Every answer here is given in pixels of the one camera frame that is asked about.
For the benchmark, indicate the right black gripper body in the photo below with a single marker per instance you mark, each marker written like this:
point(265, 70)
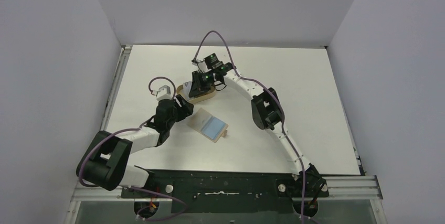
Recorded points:
point(200, 82)

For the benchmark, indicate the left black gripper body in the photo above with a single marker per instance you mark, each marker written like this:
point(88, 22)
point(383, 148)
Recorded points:
point(171, 121)

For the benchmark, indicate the silver credit card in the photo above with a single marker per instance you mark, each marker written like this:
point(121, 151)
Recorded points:
point(186, 89)

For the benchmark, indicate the beige card holder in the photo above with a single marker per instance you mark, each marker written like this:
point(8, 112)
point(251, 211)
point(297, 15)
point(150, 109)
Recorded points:
point(208, 125)

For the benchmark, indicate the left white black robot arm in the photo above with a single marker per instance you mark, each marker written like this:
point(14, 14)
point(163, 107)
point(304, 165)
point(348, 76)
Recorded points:
point(105, 162)

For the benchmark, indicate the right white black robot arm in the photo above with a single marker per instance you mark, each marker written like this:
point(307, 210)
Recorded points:
point(267, 114)

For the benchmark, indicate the oval beige tray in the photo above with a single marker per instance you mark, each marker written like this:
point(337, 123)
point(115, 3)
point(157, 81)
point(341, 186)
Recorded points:
point(210, 94)

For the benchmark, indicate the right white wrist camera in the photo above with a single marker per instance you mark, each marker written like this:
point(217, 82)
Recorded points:
point(200, 64)

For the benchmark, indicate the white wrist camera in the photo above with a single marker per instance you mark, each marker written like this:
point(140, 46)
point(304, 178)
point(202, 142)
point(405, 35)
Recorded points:
point(163, 93)
point(200, 64)

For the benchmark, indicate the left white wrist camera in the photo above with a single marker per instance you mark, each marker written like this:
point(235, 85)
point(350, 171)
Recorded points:
point(163, 93)

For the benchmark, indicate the aluminium frame rail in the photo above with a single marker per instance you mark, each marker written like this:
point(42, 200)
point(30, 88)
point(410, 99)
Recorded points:
point(117, 78)

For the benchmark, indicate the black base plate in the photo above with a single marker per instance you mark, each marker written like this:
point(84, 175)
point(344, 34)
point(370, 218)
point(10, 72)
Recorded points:
point(234, 192)

